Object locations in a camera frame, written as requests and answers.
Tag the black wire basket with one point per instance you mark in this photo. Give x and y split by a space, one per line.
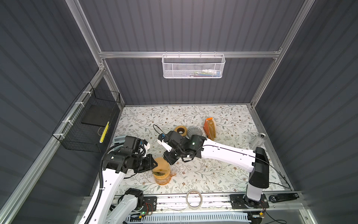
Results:
82 130

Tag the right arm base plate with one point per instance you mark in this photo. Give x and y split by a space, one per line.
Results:
241 201

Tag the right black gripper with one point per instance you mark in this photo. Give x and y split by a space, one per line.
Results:
173 152

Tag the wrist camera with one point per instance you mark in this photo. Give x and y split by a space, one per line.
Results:
161 141
146 145

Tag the white wire basket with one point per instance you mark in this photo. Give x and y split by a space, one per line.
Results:
193 66

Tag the tape roll centre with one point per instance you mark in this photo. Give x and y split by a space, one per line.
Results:
194 199

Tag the black remote device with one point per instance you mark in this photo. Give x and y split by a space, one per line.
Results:
283 197

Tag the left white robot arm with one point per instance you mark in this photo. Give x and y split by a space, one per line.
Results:
98 211

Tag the orange glass carafe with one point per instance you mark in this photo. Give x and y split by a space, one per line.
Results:
163 180

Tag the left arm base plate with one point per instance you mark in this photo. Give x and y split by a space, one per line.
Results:
149 204

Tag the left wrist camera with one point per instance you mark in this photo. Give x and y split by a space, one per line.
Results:
146 145

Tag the white vented cable duct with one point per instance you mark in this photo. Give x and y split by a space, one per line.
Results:
186 218

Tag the orange coffee filter box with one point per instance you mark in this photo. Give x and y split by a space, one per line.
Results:
210 128

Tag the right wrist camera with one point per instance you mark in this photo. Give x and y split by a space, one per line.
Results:
161 141

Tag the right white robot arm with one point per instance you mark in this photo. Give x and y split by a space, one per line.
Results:
255 162

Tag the clear plastic bottle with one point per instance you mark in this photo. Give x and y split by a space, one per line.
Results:
258 141

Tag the grey glass dripper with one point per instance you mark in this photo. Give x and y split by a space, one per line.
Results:
194 131

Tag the yellow striped stick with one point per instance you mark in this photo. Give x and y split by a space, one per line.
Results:
104 133

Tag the green glass dripper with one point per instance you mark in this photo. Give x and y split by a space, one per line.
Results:
161 175

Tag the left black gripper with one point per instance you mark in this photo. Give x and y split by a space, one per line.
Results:
144 164

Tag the light blue calculator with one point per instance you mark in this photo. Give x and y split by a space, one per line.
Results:
118 140

